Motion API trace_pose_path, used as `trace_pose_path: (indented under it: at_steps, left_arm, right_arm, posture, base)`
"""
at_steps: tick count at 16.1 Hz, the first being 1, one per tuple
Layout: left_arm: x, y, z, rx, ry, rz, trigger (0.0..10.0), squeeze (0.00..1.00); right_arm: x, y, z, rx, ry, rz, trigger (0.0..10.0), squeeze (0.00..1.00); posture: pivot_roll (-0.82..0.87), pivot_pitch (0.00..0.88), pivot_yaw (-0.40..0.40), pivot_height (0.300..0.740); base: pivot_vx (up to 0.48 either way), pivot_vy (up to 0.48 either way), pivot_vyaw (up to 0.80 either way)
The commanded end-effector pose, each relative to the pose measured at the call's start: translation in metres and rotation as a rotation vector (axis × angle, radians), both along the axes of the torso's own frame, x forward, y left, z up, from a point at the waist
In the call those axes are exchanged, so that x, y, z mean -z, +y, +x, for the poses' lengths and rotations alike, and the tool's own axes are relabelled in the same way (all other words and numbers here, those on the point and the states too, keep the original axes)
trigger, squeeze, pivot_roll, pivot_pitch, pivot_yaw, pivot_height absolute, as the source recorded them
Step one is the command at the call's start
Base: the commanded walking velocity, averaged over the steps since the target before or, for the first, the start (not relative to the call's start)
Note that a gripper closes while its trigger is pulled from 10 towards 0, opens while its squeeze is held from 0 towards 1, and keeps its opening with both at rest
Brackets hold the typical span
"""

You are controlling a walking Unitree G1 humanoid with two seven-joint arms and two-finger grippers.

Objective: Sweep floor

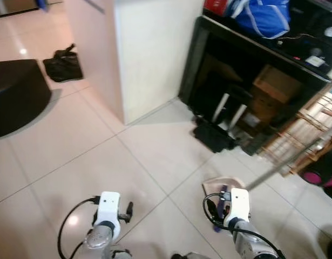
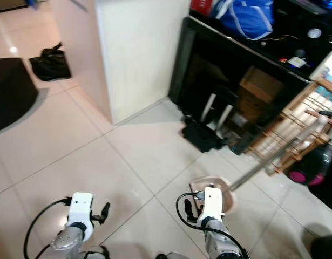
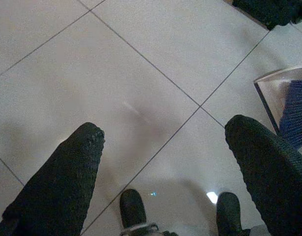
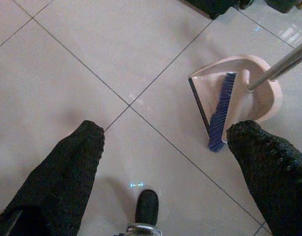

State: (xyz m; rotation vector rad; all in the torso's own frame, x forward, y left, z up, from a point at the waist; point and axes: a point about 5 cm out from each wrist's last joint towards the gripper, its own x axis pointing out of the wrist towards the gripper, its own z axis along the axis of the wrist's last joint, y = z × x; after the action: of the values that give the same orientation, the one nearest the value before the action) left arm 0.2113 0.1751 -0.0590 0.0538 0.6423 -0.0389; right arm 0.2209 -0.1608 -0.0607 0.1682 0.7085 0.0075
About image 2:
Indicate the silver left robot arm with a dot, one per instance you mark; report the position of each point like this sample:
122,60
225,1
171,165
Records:
67,237

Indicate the brown cardboard box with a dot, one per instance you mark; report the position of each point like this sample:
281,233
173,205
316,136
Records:
260,83

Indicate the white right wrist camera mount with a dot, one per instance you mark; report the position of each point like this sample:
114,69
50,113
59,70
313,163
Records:
212,202

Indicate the red packet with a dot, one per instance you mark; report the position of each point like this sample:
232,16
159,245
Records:
203,5

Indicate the black TV stand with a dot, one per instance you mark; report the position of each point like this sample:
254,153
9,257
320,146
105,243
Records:
230,43

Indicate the white tube leg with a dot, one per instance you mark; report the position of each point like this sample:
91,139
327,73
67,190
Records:
208,108
225,116

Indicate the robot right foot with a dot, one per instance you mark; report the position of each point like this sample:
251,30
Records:
171,256

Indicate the wooden slatted rack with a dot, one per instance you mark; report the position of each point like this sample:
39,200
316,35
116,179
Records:
295,116

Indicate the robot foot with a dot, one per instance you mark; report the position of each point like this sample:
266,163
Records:
171,256
94,254

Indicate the blue bag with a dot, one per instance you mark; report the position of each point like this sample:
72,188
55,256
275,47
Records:
249,19

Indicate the silver round disc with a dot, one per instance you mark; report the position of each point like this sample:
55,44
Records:
314,33

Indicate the small white device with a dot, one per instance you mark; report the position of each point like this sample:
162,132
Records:
298,62

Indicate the pink and black vacuum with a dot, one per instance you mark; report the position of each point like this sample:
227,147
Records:
317,162

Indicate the black bag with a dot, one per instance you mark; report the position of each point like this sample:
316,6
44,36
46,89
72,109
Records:
51,66

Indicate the black round stool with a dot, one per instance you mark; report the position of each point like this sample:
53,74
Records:
12,91

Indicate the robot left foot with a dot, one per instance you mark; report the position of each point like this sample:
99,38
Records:
94,254

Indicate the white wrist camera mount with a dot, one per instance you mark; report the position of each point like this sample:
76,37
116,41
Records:
212,202
82,208

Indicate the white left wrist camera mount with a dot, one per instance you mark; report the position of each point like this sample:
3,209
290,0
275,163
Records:
82,208

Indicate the black floor device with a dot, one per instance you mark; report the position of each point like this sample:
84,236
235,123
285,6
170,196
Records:
202,136

